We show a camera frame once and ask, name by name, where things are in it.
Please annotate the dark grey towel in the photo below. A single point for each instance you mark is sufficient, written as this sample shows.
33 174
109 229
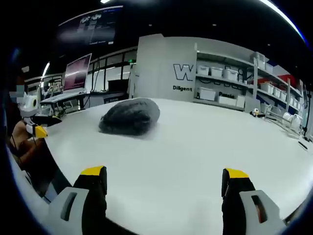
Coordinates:
132 115

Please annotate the grey office desk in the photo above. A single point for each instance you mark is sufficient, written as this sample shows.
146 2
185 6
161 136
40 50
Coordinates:
63 98

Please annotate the computer monitor with pink screen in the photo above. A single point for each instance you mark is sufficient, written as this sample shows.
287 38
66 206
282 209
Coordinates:
77 72

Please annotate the black monitor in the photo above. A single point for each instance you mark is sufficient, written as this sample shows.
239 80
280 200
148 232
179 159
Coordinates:
118 85

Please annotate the black pen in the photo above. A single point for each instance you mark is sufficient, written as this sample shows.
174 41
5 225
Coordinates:
302 145

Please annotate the small black and yellow device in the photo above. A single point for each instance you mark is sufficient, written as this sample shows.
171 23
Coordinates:
256 112

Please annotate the large overhead display screen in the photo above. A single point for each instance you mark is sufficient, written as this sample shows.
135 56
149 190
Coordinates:
93 24

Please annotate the white partition with lettering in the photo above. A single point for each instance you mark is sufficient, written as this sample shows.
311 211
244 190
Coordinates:
161 68

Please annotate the row of white storage bins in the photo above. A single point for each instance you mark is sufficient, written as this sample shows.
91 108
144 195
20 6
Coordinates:
225 73

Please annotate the grey metal shelving unit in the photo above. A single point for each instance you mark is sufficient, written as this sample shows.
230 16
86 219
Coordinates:
254 73

